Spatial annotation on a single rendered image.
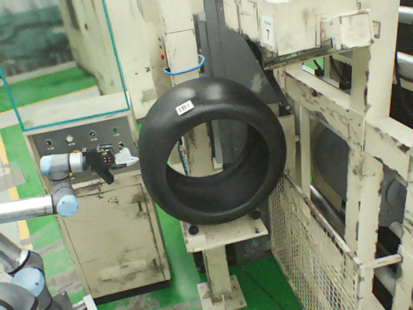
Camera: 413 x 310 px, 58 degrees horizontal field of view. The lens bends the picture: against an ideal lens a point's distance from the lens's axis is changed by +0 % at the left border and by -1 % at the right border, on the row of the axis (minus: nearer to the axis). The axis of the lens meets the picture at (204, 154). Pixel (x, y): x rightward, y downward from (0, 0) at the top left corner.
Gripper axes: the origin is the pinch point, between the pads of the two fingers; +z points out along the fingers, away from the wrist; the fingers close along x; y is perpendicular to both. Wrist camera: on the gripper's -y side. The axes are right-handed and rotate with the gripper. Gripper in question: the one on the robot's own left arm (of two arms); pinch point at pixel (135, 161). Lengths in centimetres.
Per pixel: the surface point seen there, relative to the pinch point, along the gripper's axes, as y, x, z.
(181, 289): -122, 48, 20
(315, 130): -16, 47, 102
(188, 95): 27.2, -5.5, 21.3
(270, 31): 52, -29, 43
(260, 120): 18, -12, 47
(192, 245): -38.8, -9.0, 20.3
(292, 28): 53, -34, 47
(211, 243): -40, -8, 29
